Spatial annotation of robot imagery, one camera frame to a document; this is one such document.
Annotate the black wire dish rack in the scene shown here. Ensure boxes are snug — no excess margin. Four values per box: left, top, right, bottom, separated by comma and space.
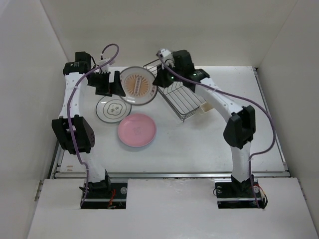
143, 59, 207, 123

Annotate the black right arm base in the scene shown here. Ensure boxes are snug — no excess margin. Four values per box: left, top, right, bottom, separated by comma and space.
213, 178, 268, 209

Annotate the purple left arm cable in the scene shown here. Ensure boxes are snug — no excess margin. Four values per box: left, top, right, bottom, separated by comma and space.
66, 44, 120, 207

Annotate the pink plastic plate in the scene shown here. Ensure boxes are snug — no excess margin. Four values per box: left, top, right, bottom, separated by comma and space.
118, 113, 157, 147

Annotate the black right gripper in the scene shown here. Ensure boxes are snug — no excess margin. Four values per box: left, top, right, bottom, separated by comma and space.
153, 61, 184, 88

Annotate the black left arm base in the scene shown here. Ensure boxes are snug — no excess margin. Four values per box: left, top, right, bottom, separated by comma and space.
80, 179, 128, 210

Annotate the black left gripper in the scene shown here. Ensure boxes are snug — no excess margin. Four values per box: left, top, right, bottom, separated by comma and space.
87, 70, 125, 97

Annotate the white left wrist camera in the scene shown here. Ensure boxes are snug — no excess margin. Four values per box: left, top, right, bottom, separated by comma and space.
98, 58, 114, 73

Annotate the white plate red print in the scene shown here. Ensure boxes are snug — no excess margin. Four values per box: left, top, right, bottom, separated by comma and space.
120, 66, 158, 106

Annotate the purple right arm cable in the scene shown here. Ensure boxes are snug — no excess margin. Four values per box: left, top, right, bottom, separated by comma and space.
156, 51, 276, 209

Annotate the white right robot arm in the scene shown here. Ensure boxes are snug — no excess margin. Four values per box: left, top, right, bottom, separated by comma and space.
153, 49, 256, 196

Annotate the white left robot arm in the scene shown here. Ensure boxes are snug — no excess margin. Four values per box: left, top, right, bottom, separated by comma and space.
51, 52, 125, 198

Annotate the blue plastic plate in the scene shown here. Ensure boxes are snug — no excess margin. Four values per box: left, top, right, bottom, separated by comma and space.
118, 140, 153, 152

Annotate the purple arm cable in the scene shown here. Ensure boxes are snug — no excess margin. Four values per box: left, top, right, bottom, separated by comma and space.
66, 44, 120, 207
156, 51, 276, 209

